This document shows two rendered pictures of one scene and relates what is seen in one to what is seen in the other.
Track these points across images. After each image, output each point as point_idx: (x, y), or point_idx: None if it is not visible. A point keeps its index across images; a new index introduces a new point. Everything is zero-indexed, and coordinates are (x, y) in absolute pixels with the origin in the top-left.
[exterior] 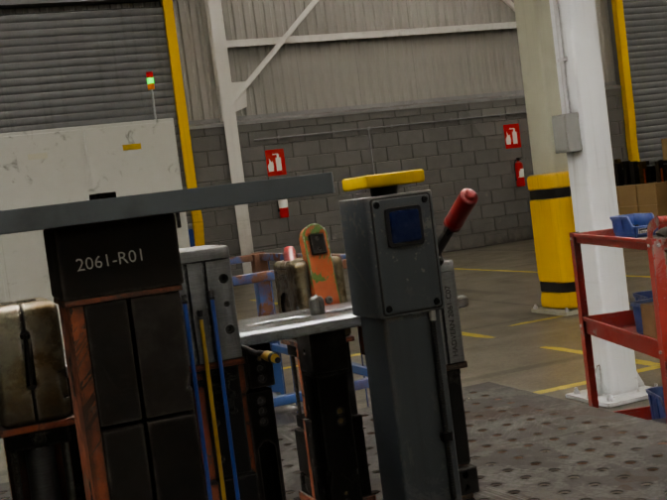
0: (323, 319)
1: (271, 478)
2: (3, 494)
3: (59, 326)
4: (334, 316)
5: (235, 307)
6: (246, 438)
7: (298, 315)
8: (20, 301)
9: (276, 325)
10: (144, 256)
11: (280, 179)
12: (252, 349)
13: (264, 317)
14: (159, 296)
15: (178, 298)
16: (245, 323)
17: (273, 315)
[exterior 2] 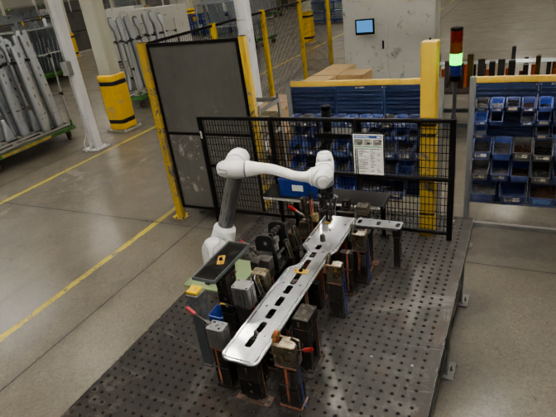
0: (242, 326)
1: None
2: (420, 359)
3: (251, 277)
4: (240, 328)
5: (232, 297)
6: (238, 318)
7: (261, 332)
8: (261, 271)
9: (253, 322)
10: None
11: (196, 271)
12: (232, 305)
13: (270, 328)
14: None
15: None
16: (268, 323)
17: (270, 331)
